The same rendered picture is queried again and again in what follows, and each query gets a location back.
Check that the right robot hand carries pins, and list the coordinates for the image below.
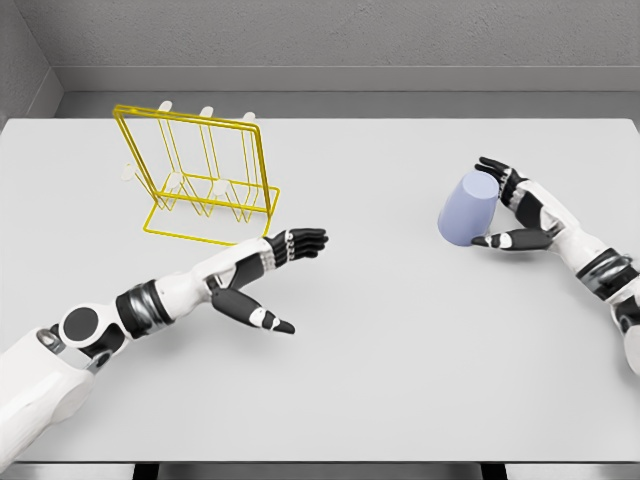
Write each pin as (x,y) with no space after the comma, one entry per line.
(532,207)

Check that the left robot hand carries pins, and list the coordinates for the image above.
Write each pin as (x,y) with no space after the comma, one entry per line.
(245,260)

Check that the lavender cup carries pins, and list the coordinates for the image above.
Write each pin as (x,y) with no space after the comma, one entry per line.
(467,210)

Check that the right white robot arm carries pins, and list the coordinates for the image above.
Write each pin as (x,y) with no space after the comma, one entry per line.
(607,280)

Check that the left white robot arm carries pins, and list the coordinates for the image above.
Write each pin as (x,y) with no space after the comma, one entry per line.
(100,330)

